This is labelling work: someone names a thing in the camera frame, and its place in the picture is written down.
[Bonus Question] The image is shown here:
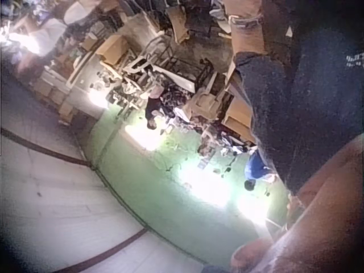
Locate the person's left hand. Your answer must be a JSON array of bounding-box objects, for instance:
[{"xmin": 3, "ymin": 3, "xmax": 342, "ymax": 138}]
[{"xmin": 223, "ymin": 0, "xmax": 264, "ymax": 18}]

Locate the pale blue wrist band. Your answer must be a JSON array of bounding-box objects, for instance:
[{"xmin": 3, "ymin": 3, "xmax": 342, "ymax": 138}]
[{"xmin": 228, "ymin": 14, "xmax": 264, "ymax": 27}]

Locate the brown cardboard sheet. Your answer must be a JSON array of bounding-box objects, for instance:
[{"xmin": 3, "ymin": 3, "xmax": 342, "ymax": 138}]
[{"xmin": 165, "ymin": 5, "xmax": 191, "ymax": 44}]

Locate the beige plastic chair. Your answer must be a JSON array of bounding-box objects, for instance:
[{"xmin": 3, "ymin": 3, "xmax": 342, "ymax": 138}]
[{"xmin": 183, "ymin": 87, "xmax": 226, "ymax": 122}]

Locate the stack of brown cardboard boxes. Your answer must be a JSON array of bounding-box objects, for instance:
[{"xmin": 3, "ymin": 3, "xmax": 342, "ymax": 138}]
[{"xmin": 221, "ymin": 96, "xmax": 254, "ymax": 142}]

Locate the heap of patterned cloth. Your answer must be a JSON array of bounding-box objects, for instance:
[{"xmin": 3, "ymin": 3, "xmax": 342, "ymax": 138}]
[{"xmin": 160, "ymin": 81, "xmax": 189, "ymax": 115}]

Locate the open brown cardboard box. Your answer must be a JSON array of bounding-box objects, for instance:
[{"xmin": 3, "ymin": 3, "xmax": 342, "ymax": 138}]
[{"xmin": 95, "ymin": 34, "xmax": 129, "ymax": 65}]

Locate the white flat board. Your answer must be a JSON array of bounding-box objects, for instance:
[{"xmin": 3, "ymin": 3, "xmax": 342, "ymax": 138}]
[{"xmin": 65, "ymin": 51, "xmax": 98, "ymax": 89}]

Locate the row of brown cartons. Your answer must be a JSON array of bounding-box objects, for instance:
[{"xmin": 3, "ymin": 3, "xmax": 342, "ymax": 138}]
[{"xmin": 33, "ymin": 76, "xmax": 75, "ymax": 122}]

